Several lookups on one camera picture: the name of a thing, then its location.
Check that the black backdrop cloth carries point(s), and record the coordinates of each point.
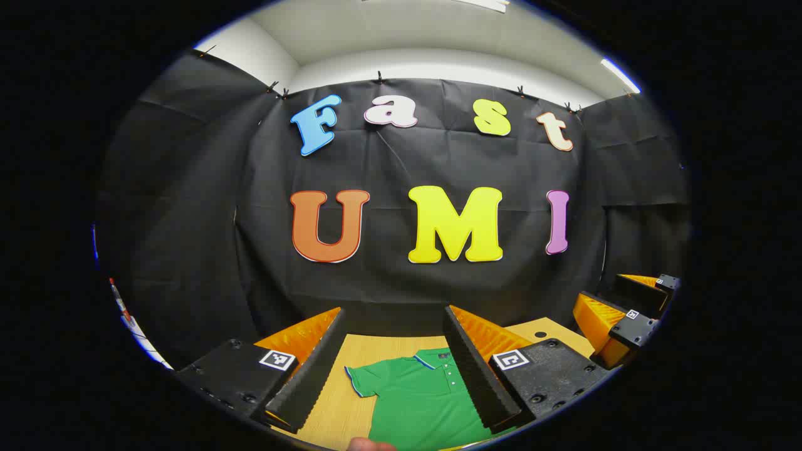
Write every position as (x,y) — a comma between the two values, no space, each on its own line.
(388,282)

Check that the row of black cloth clips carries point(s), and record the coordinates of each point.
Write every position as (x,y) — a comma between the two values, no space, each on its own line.
(379,77)

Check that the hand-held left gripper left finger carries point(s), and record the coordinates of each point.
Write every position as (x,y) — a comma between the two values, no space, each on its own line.
(313,376)

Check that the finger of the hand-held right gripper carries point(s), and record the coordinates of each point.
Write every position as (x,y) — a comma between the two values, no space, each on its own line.
(639,294)
(633,329)

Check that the ceiling light strip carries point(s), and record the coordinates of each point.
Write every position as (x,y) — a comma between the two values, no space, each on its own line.
(485,4)
(620,75)

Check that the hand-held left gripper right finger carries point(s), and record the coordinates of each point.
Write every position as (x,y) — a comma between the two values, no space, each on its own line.
(476,376)

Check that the green T-shirt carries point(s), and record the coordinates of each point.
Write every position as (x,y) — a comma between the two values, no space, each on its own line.
(413,407)

